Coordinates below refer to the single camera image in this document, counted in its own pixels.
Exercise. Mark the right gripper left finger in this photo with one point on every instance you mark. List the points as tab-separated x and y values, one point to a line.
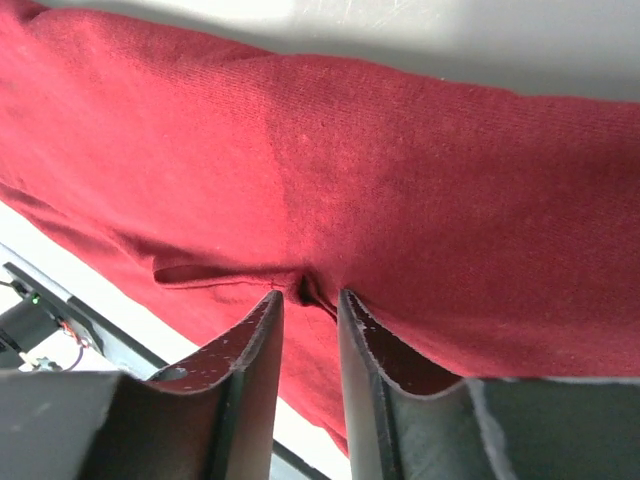
209	416

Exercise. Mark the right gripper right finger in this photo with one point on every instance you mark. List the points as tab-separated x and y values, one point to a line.
409	418

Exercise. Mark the dark red t-shirt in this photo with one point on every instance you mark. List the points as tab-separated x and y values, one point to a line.
497	234

